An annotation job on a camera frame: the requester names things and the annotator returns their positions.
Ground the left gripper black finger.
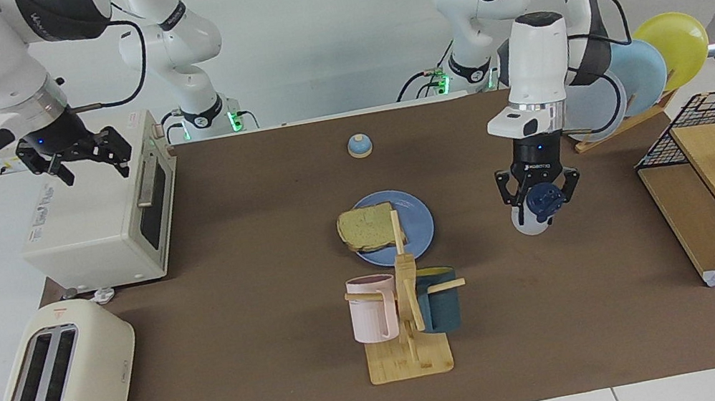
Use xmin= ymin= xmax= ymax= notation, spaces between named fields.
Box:
xmin=552 ymin=168 xmax=584 ymax=208
xmin=494 ymin=168 xmax=527 ymax=210

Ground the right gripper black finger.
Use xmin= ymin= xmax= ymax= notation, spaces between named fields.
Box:
xmin=14 ymin=133 xmax=76 ymax=195
xmin=90 ymin=124 xmax=137 ymax=183

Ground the white seasoning bottle navy cap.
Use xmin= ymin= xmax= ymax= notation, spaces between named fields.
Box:
xmin=507 ymin=180 xmax=570 ymax=238

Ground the toasted bread slice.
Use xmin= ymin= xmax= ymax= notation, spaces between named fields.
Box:
xmin=334 ymin=200 xmax=407 ymax=257

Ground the wooden plate rack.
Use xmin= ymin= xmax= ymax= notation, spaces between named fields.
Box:
xmin=564 ymin=89 xmax=685 ymax=155

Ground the grey round plate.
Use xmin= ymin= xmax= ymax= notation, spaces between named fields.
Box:
xmin=559 ymin=69 xmax=633 ymax=146

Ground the light blue round plate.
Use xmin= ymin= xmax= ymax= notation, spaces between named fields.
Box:
xmin=600 ymin=34 xmax=675 ymax=120

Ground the yellow round plate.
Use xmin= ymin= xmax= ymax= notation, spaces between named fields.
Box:
xmin=629 ymin=7 xmax=715 ymax=97

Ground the white toaster oven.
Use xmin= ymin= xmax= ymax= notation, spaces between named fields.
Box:
xmin=1 ymin=105 xmax=196 ymax=301

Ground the teal mug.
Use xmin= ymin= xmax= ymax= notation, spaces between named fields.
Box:
xmin=411 ymin=263 xmax=465 ymax=336

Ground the small blue wooden-knob bell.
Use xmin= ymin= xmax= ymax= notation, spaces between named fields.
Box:
xmin=345 ymin=132 xmax=375 ymax=160

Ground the brown table mat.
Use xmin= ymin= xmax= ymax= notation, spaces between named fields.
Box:
xmin=0 ymin=54 xmax=715 ymax=401

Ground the pink ribbed mug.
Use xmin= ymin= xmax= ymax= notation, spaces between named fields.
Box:
xmin=344 ymin=271 xmax=405 ymax=347

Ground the wooden mug rack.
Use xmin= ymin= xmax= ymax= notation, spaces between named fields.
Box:
xmin=332 ymin=200 xmax=481 ymax=388

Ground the cream two-slot toaster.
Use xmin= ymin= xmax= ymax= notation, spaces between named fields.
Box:
xmin=0 ymin=290 xmax=146 ymax=401

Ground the black base cable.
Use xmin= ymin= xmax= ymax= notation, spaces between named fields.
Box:
xmin=390 ymin=44 xmax=456 ymax=104
xmin=158 ymin=108 xmax=188 ymax=147

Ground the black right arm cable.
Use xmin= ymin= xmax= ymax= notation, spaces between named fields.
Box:
xmin=60 ymin=15 xmax=156 ymax=114

